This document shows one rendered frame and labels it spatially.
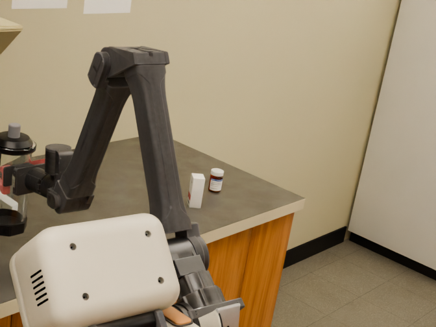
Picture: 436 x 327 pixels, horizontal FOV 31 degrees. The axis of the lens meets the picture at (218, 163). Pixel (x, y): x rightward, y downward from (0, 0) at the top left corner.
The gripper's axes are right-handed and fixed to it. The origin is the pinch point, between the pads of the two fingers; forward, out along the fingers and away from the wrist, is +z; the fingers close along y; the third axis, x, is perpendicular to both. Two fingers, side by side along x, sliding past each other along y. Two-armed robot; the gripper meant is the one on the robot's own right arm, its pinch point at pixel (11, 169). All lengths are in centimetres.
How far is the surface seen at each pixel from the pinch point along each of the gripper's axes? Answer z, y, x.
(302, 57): 53, -197, -8
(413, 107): 31, -279, 20
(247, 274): -13, -83, 46
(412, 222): 21, -280, 83
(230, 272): -13, -73, 43
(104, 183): 23, -52, 20
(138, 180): 20, -63, 20
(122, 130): 55, -87, 14
